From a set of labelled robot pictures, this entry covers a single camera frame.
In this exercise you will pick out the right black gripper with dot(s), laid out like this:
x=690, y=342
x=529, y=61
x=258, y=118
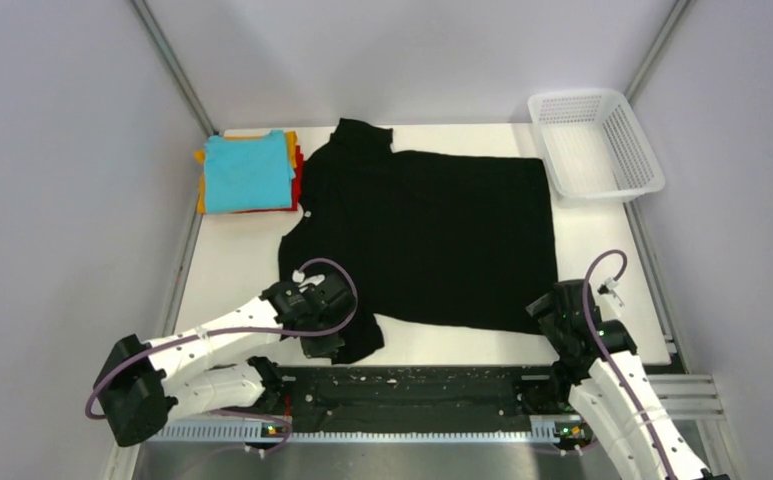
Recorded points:
x=548, y=323

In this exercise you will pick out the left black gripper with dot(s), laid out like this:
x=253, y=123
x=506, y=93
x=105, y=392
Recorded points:
x=326, y=348

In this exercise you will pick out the black t-shirt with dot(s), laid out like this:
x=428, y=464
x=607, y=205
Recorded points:
x=428, y=238

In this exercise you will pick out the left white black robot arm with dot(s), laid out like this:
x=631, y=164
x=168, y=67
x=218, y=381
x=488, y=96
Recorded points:
x=145, y=385

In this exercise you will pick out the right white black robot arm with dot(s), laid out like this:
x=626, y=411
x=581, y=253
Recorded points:
x=600, y=377

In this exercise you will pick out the white plastic basket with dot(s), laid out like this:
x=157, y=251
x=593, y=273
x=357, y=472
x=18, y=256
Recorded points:
x=593, y=146

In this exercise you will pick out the folded cyan t-shirt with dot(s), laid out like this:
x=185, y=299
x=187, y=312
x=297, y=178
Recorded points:
x=247, y=172

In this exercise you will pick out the folded yellow t-shirt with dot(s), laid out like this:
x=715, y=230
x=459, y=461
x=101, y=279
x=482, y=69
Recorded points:
x=200, y=192

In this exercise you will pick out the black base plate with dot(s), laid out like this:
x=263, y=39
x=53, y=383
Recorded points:
x=424, y=400

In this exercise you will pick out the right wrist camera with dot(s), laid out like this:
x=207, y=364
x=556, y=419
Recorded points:
x=611, y=298

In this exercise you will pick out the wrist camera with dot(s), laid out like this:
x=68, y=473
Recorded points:
x=611, y=298
x=303, y=280

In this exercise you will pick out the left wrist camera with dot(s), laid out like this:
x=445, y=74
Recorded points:
x=303, y=280

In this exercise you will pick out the white slotted cable duct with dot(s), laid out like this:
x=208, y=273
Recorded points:
x=543, y=432

